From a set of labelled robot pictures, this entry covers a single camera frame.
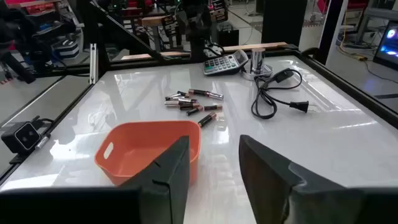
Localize black column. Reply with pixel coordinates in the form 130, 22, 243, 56
261, 0, 308, 47

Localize wooden bench top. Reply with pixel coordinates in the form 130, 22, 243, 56
121, 42, 289, 62

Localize yellow floor cable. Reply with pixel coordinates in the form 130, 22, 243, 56
337, 12, 368, 62

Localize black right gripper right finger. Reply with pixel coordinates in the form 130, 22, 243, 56
238, 134, 346, 224

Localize black power cord with plug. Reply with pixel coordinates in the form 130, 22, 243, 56
250, 67, 318, 120

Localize silver aluminium bar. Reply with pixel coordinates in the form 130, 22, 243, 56
89, 43, 99, 85

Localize orange plastic bin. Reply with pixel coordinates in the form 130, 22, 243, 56
94, 120, 202, 187

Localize chrome lamp base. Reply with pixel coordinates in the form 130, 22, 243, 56
241, 47, 274, 82

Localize grey desk calculator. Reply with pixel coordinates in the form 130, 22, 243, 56
202, 49, 249, 77

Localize black table-level camera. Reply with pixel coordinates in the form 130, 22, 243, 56
1, 115, 52, 156

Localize lit computer monitor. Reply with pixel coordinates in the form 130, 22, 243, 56
373, 20, 398, 72

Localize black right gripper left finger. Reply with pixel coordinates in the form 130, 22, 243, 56
119, 135, 191, 224

